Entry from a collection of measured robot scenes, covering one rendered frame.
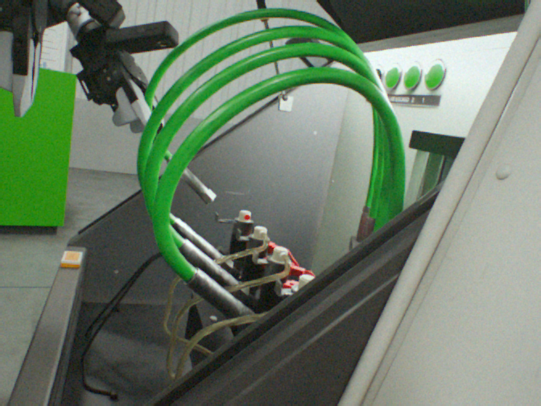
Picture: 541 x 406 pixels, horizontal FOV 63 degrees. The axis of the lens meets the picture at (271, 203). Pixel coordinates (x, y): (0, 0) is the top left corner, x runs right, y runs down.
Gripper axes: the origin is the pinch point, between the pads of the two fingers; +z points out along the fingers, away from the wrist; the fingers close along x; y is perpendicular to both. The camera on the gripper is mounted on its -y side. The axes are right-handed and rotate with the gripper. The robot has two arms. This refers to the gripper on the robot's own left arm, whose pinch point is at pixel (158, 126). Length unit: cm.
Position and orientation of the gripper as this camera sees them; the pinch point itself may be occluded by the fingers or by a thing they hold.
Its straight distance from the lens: 73.4
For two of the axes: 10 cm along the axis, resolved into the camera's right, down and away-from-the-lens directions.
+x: -2.6, -0.9, -9.6
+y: -8.4, 5.1, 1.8
